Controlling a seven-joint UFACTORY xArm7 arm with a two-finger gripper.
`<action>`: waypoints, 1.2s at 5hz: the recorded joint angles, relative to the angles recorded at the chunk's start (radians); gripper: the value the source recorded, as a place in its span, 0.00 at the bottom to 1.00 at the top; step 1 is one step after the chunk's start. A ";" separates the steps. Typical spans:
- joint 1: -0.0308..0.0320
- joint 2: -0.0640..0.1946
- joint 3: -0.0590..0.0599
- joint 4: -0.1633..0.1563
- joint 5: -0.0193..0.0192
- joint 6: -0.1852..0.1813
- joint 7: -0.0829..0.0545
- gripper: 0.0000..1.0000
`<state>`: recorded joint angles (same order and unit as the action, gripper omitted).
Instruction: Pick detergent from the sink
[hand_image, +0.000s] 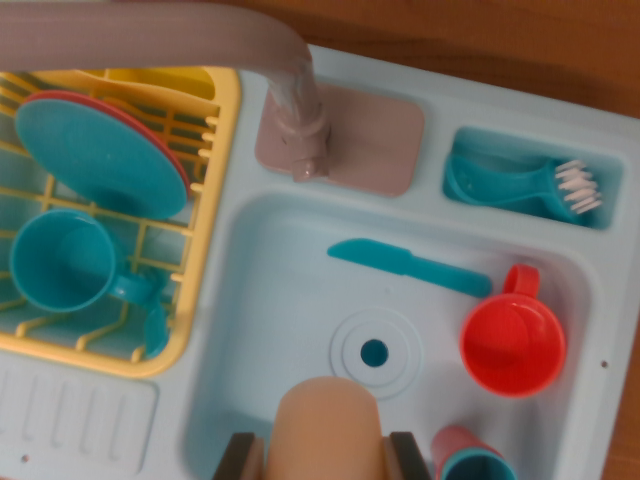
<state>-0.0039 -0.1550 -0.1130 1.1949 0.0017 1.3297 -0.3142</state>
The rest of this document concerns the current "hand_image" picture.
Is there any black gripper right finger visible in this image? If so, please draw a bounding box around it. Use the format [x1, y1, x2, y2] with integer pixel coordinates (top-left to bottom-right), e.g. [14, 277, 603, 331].
[382, 431, 433, 480]

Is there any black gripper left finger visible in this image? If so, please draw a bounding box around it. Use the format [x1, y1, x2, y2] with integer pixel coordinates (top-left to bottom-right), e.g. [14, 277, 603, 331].
[214, 432, 271, 480]

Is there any cream detergent bottle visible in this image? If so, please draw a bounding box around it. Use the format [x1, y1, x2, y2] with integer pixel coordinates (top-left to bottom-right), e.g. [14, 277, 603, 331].
[262, 375, 394, 480]

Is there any light blue toy sink unit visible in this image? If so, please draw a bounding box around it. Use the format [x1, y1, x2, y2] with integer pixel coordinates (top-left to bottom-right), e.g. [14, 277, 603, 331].
[0, 43, 640, 480]

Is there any pink tumbler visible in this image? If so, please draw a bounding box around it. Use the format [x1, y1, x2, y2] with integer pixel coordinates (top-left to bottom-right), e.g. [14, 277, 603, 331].
[430, 424, 506, 480]

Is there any teal toy spoon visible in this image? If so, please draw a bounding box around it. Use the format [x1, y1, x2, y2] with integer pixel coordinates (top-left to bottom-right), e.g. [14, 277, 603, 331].
[143, 284, 169, 359]

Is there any teal toy knife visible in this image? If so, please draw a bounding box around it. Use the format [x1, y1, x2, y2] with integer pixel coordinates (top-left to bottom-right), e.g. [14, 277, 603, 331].
[327, 238, 494, 297]

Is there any yellow plastic dish rack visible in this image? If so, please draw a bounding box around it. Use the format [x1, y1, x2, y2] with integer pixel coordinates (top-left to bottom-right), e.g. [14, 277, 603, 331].
[0, 67, 244, 379]

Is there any teal dish brush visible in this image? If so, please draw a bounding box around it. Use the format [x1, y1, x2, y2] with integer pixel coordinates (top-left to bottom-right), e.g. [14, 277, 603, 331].
[445, 149, 603, 225]

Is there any teal toy plate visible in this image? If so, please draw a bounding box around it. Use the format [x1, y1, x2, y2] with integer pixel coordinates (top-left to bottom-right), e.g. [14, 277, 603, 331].
[14, 97, 188, 220]

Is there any red toy plate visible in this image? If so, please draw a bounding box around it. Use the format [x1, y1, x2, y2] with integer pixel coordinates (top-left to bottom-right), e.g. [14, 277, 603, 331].
[22, 89, 192, 199]

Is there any grey toy faucet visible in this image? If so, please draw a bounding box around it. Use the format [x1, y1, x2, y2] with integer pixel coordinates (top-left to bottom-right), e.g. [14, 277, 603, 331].
[0, 0, 333, 184]

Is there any red cup with handle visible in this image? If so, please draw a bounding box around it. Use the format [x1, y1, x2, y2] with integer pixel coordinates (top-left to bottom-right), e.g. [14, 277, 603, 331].
[458, 263, 567, 399]

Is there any teal cup with handle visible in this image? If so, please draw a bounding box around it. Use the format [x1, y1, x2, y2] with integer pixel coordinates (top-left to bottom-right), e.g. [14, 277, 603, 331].
[9, 209, 151, 314]

